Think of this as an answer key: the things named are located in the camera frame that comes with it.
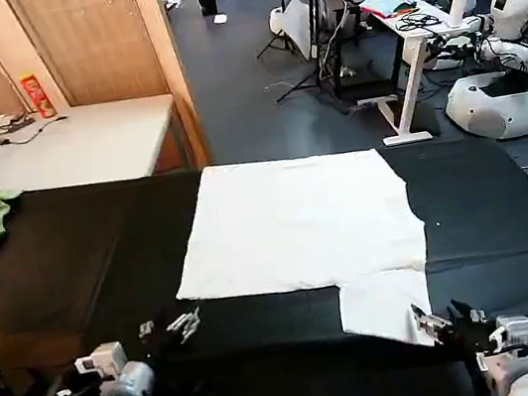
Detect white standing desk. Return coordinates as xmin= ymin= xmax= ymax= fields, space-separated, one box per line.
xmin=356 ymin=0 xmax=503 ymax=150

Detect black coiled cables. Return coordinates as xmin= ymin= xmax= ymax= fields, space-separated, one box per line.
xmin=393 ymin=8 xmax=442 ymax=35

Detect black waste bin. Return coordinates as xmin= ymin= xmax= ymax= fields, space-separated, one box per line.
xmin=197 ymin=0 xmax=221 ymax=18

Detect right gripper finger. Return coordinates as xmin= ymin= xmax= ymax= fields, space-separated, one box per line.
xmin=409 ymin=298 xmax=455 ymax=349
xmin=446 ymin=293 xmax=489 ymax=330

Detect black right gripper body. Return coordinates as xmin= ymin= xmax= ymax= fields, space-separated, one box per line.
xmin=434 ymin=312 xmax=504 ymax=366

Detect red snack canister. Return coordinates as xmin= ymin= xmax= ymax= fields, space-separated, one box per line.
xmin=18 ymin=66 xmax=61 ymax=123

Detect wooden partition wall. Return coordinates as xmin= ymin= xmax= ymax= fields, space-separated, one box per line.
xmin=0 ymin=0 xmax=213 ymax=199

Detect white reflector panel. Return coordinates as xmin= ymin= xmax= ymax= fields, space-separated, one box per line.
xmin=265 ymin=0 xmax=324 ymax=66

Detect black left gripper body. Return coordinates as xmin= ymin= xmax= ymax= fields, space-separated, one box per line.
xmin=125 ymin=327 xmax=193 ymax=376

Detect grey power adapter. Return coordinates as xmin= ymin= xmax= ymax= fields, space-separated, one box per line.
xmin=0 ymin=108 xmax=37 ymax=134

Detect black table cloth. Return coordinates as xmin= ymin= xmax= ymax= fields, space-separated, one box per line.
xmin=0 ymin=110 xmax=528 ymax=396

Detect black cable with plug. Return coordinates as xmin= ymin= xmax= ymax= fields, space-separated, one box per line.
xmin=0 ymin=115 xmax=71 ymax=149

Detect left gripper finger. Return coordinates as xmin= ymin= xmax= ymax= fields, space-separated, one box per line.
xmin=163 ymin=306 xmax=207 ymax=348
xmin=136 ymin=319 xmax=159 ymax=340

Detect white shirt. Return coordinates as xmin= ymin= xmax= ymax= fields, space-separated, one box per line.
xmin=156 ymin=134 xmax=445 ymax=387

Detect white side table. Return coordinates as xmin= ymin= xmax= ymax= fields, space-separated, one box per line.
xmin=0 ymin=88 xmax=189 ymax=201

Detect blue cloth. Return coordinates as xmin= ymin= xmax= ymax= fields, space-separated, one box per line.
xmin=358 ymin=0 xmax=421 ymax=23

